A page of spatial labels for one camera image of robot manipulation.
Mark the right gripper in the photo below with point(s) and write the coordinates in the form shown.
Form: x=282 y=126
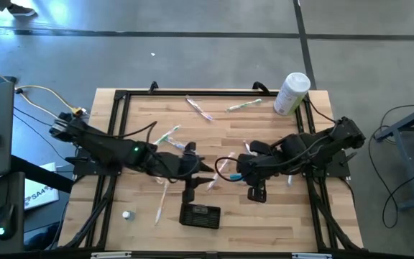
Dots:
x=252 y=163

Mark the black aluminium table frame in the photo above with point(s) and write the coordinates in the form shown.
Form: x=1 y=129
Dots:
x=210 y=93

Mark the white frame bracket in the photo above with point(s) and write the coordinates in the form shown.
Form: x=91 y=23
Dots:
x=311 y=256
x=110 y=255

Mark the black frame clamp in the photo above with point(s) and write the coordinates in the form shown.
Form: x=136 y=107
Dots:
x=261 y=86
x=153 y=87

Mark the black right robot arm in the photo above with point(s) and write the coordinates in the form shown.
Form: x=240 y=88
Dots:
x=315 y=147

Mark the white printed booklet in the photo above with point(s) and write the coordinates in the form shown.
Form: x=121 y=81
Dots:
x=40 y=190

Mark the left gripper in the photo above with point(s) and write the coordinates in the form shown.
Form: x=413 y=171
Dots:
x=182 y=165

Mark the person's shoe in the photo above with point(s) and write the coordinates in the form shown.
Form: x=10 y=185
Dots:
x=22 y=11

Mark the blue-grey cart frame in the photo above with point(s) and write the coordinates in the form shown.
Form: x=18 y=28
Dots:
x=404 y=121

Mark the white green wipes canister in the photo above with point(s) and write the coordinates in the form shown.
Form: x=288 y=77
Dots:
x=291 y=93

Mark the black desk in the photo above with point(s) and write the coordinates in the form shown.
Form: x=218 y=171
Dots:
x=20 y=223

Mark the black diagonal beam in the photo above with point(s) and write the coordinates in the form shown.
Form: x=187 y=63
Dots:
x=41 y=175

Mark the black computer mouse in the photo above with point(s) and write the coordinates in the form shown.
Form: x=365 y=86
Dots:
x=5 y=219

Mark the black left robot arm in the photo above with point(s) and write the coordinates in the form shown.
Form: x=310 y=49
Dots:
x=102 y=147

